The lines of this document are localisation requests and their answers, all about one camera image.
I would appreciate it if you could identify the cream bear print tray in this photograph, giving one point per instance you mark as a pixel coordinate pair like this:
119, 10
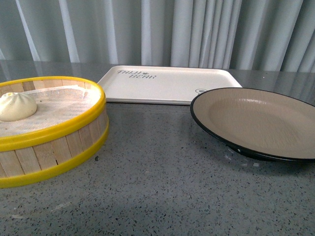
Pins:
162, 85

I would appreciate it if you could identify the white steamed bun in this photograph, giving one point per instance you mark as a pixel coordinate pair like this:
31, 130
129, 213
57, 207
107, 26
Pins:
16, 106

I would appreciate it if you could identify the grey pleated curtain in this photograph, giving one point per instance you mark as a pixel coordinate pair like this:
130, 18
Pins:
271, 35

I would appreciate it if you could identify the beige plate with black rim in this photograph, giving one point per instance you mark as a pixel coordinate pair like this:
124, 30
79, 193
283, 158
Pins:
257, 123

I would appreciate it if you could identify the white steamer liner cloth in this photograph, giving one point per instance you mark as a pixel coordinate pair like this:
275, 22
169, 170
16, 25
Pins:
54, 106

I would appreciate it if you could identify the yellow rimmed bamboo steamer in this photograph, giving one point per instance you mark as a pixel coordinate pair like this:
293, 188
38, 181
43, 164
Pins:
36, 156

